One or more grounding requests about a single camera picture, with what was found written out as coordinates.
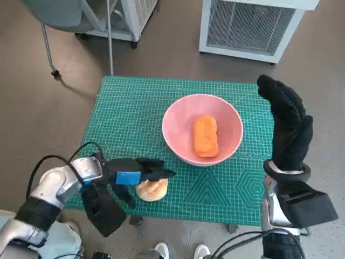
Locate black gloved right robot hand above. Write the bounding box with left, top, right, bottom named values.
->
left=257, top=74, right=314, bottom=172

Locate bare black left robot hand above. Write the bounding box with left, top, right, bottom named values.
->
left=103, top=158, right=177, bottom=208

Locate round toy bread bun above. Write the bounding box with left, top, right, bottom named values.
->
left=135, top=178, right=169, bottom=202

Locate pink bowl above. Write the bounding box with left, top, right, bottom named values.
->
left=161, top=93, right=244, bottom=167

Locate long toy bread loaf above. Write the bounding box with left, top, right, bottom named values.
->
left=193, top=115, right=219, bottom=159

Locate green cutting mat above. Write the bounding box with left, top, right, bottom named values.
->
left=63, top=76, right=274, bottom=226

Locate white shoe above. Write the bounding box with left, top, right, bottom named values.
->
left=154, top=242, right=170, bottom=259
left=194, top=244, right=211, bottom=259

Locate person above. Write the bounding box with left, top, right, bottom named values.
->
left=26, top=221, right=81, bottom=259

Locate white cabinet with mesh grille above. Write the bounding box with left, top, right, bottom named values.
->
left=198, top=0, right=321, bottom=65

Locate grey metal pole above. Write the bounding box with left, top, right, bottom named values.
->
left=106, top=0, right=115, bottom=76

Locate white wheeled cart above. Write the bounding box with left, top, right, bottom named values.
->
left=75, top=0, right=160, bottom=49

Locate grey chair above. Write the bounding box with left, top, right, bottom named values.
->
left=21, top=0, right=94, bottom=79

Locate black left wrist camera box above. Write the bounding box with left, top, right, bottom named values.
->
left=80, top=185, right=127, bottom=237

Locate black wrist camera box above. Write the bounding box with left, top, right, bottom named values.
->
left=80, top=185, right=127, bottom=237
left=277, top=182, right=339, bottom=229

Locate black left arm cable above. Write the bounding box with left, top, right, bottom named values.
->
left=26, top=142, right=105, bottom=195

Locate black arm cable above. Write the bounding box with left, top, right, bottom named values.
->
left=26, top=142, right=105, bottom=195
left=212, top=231, right=266, bottom=259

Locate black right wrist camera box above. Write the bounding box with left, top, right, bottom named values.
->
left=277, top=182, right=339, bottom=229

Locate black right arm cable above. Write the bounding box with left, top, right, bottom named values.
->
left=212, top=231, right=266, bottom=259

